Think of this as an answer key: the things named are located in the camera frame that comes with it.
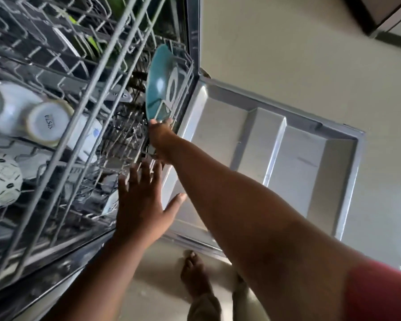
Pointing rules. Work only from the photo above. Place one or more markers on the cream diamond pattern mug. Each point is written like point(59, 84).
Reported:
point(1, 183)

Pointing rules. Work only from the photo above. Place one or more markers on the person's red shirt sleeve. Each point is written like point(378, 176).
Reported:
point(377, 294)

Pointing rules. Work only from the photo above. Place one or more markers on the person's left forearm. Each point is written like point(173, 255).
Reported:
point(97, 284)

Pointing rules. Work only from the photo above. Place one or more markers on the silver dishwasher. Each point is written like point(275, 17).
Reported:
point(270, 147)

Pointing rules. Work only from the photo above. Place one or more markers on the green rectangular dish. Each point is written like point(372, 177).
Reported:
point(93, 46)

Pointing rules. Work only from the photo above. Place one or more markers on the black frying pan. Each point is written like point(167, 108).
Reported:
point(157, 83)

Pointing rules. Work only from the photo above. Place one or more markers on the person's left hand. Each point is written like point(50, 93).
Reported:
point(140, 210)

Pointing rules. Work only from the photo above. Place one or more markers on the person's right hand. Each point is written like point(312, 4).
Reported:
point(162, 138)

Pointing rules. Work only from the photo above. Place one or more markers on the beige base cabinet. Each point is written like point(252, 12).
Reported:
point(397, 16)

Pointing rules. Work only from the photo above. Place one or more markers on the person's khaki trousers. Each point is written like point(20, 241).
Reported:
point(204, 309)

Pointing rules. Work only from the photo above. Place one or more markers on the person's right forearm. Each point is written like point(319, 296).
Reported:
point(254, 223)

